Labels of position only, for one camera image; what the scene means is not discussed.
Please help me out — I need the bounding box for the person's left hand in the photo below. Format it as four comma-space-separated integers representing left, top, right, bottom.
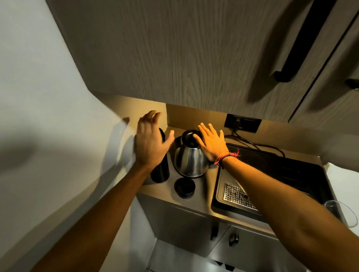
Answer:
133, 110, 176, 172

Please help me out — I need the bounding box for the red thread wristband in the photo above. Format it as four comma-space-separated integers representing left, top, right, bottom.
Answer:
214, 148, 242, 169

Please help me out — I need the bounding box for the narrow wooden cabinet door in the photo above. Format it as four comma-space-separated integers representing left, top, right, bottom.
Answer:
285, 5, 359, 140

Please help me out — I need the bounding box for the stainless steel kettle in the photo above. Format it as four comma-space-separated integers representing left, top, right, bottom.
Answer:
172, 129, 211, 179

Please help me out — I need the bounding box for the black power cable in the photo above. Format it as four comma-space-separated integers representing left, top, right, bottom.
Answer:
225, 127, 286, 160

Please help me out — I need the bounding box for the grey lower cabinet door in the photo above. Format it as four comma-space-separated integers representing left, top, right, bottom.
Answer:
206, 222, 309, 272
137, 191, 232, 260

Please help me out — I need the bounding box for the long black cabinet handle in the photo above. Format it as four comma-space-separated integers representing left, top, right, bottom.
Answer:
271, 0, 347, 84

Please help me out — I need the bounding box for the short black cabinet handle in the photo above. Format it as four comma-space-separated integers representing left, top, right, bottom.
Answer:
345, 77, 359, 91

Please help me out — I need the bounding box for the person's right forearm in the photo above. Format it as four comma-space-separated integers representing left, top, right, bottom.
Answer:
220, 152, 359, 272

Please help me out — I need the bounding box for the wide wooden cabinet door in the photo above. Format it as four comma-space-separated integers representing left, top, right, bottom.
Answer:
44, 0, 359, 131

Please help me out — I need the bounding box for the black tall bottle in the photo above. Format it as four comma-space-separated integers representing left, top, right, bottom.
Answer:
149, 127, 170, 184

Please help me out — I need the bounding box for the clear drinking glass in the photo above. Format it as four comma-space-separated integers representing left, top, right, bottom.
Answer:
323, 199, 359, 229

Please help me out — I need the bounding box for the person's right hand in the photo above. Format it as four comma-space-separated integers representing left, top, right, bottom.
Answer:
192, 122, 231, 164

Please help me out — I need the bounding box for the black round lid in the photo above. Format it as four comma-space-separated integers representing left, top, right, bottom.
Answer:
174, 177, 196, 200

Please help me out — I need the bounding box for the perforated metal drain tray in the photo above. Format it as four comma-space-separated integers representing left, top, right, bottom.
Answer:
222, 182, 259, 213

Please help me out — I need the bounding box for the person's left forearm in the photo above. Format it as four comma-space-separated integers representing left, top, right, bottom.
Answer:
18, 162, 161, 272

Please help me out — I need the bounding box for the black sink basin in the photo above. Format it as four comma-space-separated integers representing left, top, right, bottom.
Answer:
209, 139, 336, 225

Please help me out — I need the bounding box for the black wall socket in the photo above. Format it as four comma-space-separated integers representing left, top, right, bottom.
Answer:
223, 112, 263, 135

